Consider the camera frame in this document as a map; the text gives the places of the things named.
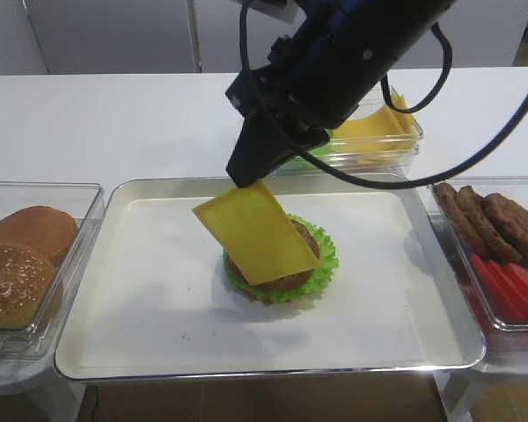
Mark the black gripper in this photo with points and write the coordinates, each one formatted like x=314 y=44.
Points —
x=311 y=83

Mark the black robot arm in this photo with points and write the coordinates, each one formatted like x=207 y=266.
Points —
x=379 y=33

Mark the clear lettuce cheese container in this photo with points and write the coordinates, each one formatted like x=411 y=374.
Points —
x=353 y=163

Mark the yellow cheese slice stack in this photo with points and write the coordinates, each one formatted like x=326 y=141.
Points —
x=375 y=128

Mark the lettuce leaf in container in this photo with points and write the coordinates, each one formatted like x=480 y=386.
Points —
x=320 y=152

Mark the lettuce leaf on tray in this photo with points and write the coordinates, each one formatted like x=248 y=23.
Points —
x=318 y=282

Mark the brown patty on tray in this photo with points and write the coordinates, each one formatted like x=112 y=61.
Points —
x=285 y=283

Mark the clear bun container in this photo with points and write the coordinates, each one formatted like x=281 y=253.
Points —
x=84 y=202

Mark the white serving tray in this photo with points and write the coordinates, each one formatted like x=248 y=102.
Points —
x=154 y=301

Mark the left brown patty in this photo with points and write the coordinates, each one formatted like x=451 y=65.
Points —
x=446 y=198

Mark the plain bun bottom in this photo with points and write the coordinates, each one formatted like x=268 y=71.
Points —
x=47 y=230

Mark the clear patty tomato container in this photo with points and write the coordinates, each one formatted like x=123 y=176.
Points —
x=499 y=334

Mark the middle brown patty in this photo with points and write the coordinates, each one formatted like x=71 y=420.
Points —
x=471 y=205

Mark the right brown patty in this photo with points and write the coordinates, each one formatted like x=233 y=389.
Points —
x=510 y=219

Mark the right sesame bun top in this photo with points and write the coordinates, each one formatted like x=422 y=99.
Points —
x=25 y=278

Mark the left red tomato slice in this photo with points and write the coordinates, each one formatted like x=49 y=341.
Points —
x=508 y=312

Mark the middle red tomato slice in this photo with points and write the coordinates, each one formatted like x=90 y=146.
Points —
x=510 y=291

